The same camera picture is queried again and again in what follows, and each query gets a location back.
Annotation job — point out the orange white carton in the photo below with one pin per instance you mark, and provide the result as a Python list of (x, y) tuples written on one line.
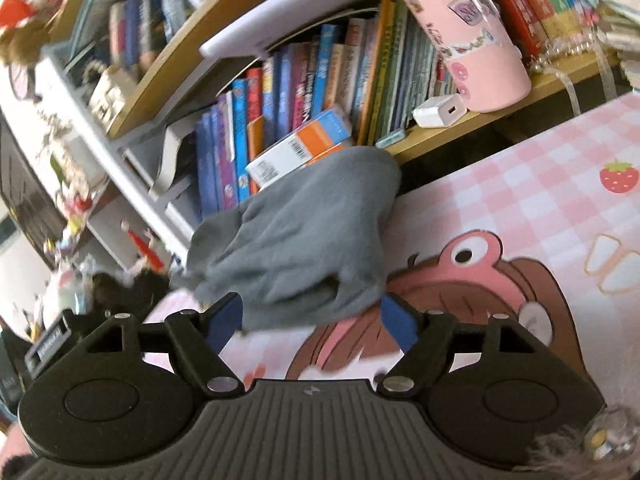
[(310, 140), (327, 154)]

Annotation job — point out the white charger plug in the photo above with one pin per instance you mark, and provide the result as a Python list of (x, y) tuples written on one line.
[(437, 111)]

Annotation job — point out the dark brown hat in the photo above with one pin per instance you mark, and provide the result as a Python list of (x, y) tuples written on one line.
[(130, 290)]

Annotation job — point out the white wooden bookshelf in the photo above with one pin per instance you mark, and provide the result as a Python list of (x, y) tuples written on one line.
[(150, 90)]

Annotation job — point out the small teal box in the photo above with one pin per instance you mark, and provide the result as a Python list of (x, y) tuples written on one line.
[(390, 137)]

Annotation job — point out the row of red-spined books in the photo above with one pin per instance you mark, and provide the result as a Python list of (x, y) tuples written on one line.
[(510, 0)]

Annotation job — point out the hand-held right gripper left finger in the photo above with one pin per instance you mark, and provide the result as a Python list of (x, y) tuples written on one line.
[(222, 322)]

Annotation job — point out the cream quilted handbag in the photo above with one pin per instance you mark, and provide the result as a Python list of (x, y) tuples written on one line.
[(112, 95)]

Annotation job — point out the stack of paper booklets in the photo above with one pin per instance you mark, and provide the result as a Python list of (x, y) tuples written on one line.
[(620, 5)]

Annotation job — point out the grey fuzzy cloth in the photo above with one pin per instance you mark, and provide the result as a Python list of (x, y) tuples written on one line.
[(560, 452)]

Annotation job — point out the pink checked table mat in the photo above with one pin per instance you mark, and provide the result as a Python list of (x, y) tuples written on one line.
[(525, 185)]

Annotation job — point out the pile of clutter bags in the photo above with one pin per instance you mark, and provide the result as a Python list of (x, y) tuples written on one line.
[(65, 290)]

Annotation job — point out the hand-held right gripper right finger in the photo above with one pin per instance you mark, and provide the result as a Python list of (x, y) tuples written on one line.
[(400, 322)]

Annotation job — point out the red tassel ornament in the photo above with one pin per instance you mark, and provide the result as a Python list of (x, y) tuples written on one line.
[(145, 247)]

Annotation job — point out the pink sticker tumbler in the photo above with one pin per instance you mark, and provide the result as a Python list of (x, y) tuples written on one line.
[(475, 60)]

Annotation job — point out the thick dark-covered book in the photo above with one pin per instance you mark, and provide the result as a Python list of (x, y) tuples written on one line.
[(170, 160)]

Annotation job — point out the grey sweatshirt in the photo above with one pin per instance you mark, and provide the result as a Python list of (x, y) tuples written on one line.
[(300, 240)]

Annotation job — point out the white flat desk lamp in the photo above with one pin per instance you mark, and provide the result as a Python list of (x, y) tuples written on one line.
[(280, 25)]

